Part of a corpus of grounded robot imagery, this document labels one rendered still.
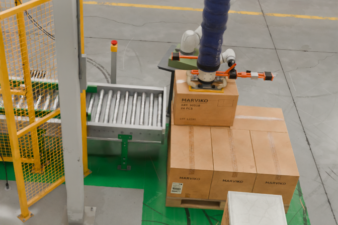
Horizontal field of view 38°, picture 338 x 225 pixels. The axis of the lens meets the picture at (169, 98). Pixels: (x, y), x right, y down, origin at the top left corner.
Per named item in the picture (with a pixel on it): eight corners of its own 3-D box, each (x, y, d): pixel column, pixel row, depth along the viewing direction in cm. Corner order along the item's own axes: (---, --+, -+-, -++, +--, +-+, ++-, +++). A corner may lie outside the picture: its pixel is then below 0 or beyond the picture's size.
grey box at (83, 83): (60, 88, 373) (58, 55, 355) (61, 84, 377) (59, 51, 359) (86, 90, 374) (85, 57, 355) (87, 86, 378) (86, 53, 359)
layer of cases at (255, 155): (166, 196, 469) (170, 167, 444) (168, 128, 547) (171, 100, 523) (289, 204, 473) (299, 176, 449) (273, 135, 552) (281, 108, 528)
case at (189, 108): (173, 124, 490) (177, 93, 466) (172, 100, 522) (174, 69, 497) (232, 126, 495) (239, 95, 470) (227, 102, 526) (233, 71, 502)
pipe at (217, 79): (189, 87, 469) (189, 82, 466) (188, 72, 489) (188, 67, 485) (224, 89, 471) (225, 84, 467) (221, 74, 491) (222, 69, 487)
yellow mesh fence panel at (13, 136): (23, 222, 449) (-9, 21, 321) (16, 216, 453) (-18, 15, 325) (92, 172, 505) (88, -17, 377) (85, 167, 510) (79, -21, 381)
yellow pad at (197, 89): (188, 91, 470) (189, 87, 467) (188, 85, 478) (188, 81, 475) (224, 93, 471) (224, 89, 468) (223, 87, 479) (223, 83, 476)
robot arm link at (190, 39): (176, 47, 540) (179, 30, 526) (188, 42, 550) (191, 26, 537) (187, 54, 531) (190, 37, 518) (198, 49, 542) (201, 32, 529)
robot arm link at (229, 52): (237, 62, 498) (224, 65, 501) (235, 53, 510) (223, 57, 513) (234, 53, 492) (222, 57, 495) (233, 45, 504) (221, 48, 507)
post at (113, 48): (109, 118, 575) (110, 45, 514) (110, 114, 580) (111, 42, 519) (115, 118, 575) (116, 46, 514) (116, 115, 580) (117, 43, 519)
